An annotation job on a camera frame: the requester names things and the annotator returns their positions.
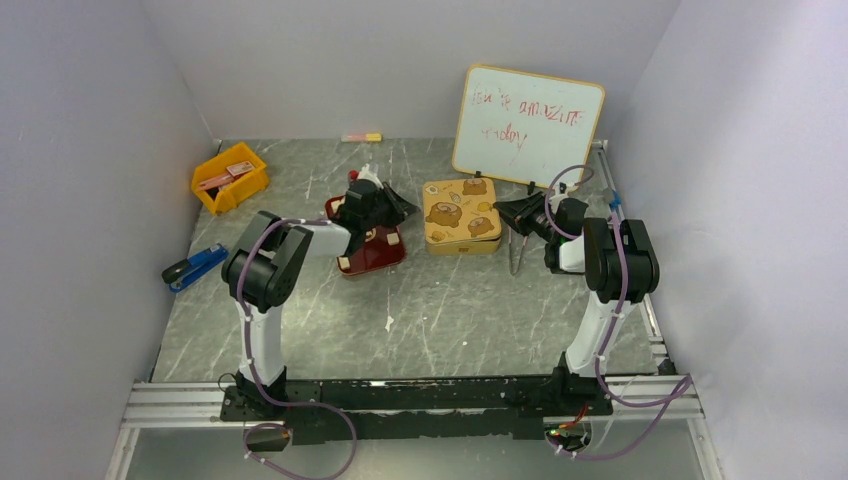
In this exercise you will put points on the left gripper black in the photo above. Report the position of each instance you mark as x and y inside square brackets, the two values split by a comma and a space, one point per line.
[400, 206]

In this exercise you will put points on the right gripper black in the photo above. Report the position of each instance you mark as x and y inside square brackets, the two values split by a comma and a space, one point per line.
[529, 212]

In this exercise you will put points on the pink metal tweezers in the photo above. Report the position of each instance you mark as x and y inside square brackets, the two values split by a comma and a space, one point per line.
[516, 244]

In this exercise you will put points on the silver box lid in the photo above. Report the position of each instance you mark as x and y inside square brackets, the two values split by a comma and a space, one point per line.
[460, 211]

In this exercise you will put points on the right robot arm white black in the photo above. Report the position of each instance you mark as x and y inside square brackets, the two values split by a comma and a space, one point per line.
[615, 258]

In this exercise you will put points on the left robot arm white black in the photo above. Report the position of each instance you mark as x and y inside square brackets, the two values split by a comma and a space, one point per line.
[262, 270]

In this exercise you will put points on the gold chocolate box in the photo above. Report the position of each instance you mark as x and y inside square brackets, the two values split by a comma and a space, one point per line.
[469, 246]

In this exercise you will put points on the red rectangular tray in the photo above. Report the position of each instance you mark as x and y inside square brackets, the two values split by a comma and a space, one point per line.
[373, 252]

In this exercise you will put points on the yellow pink eraser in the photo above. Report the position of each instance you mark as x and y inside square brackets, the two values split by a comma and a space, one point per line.
[362, 138]

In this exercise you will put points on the pink box in bin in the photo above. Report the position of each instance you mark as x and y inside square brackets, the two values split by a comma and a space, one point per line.
[231, 173]

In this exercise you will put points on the yellow plastic bin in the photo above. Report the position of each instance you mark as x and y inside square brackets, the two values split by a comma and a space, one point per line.
[218, 201]

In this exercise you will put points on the blue black stapler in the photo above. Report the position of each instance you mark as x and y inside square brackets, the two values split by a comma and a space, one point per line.
[187, 271]

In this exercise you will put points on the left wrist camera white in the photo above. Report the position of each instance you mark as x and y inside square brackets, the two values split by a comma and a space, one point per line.
[368, 172]

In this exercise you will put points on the whiteboard with yellow frame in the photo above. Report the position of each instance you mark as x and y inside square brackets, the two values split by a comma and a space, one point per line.
[524, 127]

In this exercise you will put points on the blue clip on rail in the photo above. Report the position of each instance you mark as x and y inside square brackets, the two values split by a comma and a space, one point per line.
[612, 198]

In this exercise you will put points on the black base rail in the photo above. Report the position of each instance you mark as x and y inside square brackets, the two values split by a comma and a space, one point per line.
[322, 410]

